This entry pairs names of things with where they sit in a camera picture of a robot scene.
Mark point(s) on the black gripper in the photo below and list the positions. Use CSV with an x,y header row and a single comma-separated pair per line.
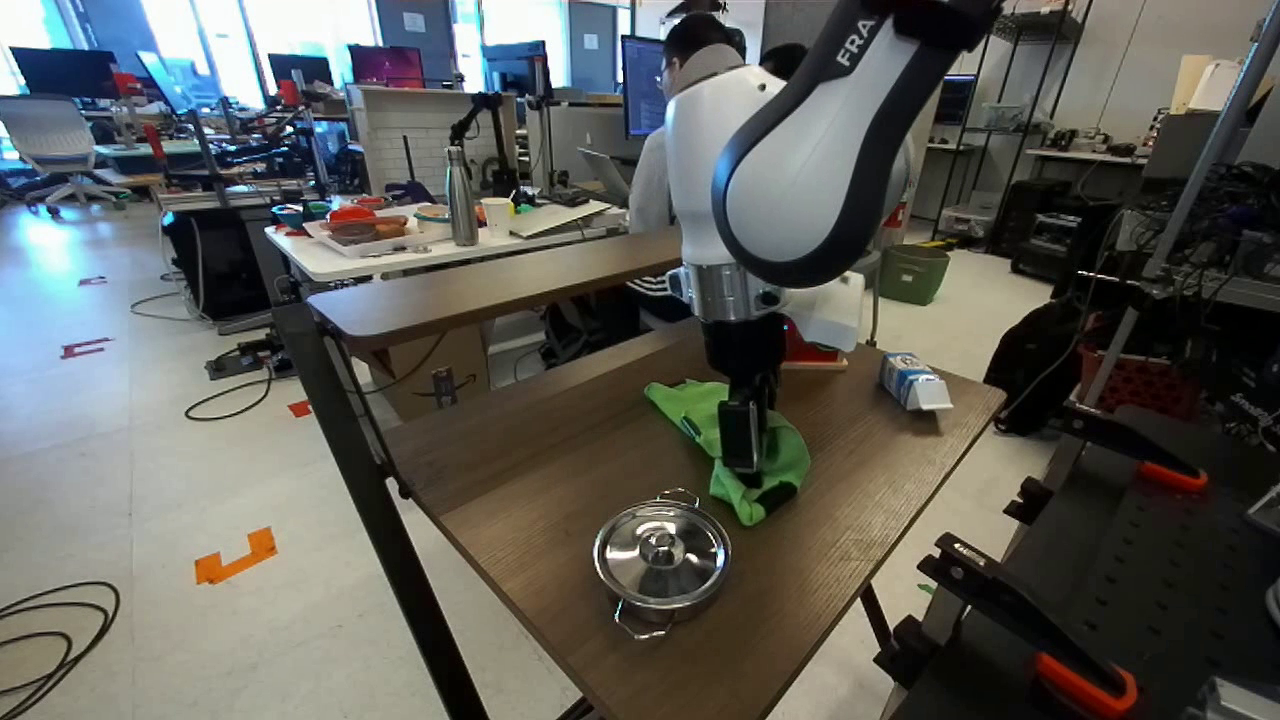
x,y
744,353

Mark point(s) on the green towel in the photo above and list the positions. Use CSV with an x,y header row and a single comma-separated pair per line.
x,y
784,463

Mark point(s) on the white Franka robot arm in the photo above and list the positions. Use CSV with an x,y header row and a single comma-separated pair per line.
x,y
784,174

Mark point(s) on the steel pot with lid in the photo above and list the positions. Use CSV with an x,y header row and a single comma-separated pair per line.
x,y
662,551

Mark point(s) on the blue and white pack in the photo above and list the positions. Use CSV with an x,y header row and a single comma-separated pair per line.
x,y
914,387

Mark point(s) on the green storage bin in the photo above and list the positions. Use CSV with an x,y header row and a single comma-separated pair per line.
x,y
922,275

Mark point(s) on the raised wooden desk shelf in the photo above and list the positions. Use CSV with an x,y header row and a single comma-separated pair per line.
x,y
505,282

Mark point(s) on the white papers stack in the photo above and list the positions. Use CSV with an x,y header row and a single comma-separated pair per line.
x,y
561,219

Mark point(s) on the black backpack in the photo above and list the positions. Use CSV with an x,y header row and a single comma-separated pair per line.
x,y
1039,365

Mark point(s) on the cardboard box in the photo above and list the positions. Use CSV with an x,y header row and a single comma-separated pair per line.
x,y
455,361

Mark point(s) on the blue lit monitor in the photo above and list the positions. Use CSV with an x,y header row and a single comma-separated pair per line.
x,y
641,86

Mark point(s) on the steel water bottle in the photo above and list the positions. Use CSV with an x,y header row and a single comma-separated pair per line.
x,y
460,202

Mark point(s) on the white work table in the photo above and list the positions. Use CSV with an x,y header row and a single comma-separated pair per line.
x,y
400,252

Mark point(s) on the red crate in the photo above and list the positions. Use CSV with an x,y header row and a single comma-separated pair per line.
x,y
1146,387

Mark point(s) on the metal shelf rack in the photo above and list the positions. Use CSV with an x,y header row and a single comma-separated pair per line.
x,y
1014,135

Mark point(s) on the dark blue monitor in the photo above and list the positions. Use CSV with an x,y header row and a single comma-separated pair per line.
x,y
518,70

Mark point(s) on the red object stack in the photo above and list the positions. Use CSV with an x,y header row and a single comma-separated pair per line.
x,y
360,220

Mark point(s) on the black power strip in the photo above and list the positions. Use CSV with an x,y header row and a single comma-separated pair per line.
x,y
244,357

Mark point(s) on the aluminium pole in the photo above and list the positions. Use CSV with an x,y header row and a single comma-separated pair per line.
x,y
1185,187

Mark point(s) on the pink lit monitor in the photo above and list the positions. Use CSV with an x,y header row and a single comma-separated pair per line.
x,y
384,66

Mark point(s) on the small dark monitor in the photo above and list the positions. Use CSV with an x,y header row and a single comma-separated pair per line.
x,y
302,70

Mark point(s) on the white office chair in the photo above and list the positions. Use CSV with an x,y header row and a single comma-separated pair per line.
x,y
55,141

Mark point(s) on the wide dark monitor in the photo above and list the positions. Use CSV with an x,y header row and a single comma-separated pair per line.
x,y
63,74

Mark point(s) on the black table leg frame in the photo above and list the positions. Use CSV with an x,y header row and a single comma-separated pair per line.
x,y
360,464

